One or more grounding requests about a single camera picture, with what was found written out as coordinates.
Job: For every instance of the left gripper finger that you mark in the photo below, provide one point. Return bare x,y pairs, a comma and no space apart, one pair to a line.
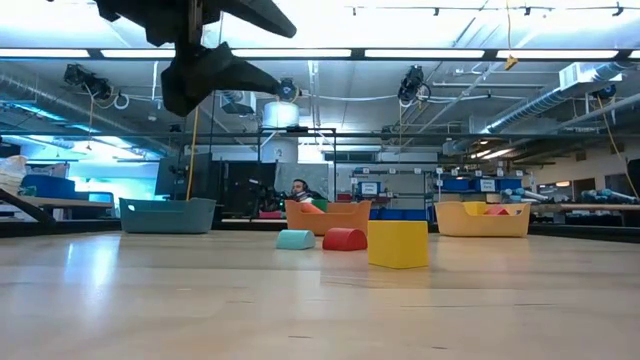
260,17
205,80

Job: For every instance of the light blue cube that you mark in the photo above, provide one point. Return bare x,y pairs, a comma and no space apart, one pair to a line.
295,240

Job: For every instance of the yellow cube block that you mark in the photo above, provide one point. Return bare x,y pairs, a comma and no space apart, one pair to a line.
475,207
398,245

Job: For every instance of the red cube block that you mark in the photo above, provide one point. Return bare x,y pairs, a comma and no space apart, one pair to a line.
496,211

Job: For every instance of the black background robot arm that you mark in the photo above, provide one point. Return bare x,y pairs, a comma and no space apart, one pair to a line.
267,192

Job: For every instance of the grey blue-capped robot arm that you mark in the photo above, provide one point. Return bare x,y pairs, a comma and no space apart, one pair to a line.
607,195
525,195

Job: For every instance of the white cylindrical tank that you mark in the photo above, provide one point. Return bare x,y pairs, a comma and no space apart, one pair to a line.
281,115

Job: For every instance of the black monitor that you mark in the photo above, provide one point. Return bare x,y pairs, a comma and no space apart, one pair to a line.
175,175

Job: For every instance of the black cabinet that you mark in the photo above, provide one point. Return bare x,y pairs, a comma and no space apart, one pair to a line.
240,185

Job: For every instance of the teal plastic bin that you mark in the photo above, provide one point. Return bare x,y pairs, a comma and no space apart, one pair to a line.
167,217

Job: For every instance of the person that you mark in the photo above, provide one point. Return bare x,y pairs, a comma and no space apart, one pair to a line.
300,189

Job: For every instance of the red tray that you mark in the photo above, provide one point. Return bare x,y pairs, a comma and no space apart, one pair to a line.
270,215

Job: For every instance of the wooden side table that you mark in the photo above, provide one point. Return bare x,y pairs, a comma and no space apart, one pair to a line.
75,203

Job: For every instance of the blue plastic container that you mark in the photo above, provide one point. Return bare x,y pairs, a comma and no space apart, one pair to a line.
47,186

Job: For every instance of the orange plastic bin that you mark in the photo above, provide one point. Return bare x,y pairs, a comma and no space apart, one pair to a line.
345,217

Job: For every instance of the white blue sign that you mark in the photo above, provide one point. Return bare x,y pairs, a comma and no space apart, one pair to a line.
369,188

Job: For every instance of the red half-cylinder block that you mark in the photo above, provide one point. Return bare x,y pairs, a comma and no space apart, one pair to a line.
345,240

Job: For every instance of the white bag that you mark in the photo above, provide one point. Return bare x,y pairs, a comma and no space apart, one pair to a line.
11,172

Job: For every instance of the blue low storage crate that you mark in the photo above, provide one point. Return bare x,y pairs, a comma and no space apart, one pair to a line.
395,215

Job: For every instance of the metal shelving rack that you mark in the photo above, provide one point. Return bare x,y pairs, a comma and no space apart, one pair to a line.
439,197

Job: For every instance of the yellow hanging tag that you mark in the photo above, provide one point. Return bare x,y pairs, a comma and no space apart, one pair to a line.
511,62

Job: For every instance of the blue storage bin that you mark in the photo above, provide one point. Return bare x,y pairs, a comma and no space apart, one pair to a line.
510,184
456,185

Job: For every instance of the white labelled storage bin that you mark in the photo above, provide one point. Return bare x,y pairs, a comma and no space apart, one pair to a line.
486,185

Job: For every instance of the yellow plastic bin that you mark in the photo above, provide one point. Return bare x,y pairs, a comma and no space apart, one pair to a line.
482,226

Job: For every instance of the white air conditioning unit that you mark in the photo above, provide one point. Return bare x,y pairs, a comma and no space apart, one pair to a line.
587,75

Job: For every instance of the wooden workbench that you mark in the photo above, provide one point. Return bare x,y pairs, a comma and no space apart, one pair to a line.
590,206

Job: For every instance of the black chair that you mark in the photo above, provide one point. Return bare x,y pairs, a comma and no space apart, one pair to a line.
634,175

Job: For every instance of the silver flexible duct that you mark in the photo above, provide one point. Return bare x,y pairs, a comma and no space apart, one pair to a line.
230,96

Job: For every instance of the black horizontal rail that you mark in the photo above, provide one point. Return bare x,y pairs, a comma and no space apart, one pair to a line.
150,134

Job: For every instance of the overhead frame light bar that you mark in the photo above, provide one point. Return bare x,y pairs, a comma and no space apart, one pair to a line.
425,53

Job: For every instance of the ceiling track light rail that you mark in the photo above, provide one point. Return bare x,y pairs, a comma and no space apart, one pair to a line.
500,8

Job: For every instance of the long silver ceiling duct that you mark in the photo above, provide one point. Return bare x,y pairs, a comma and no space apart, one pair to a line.
545,100

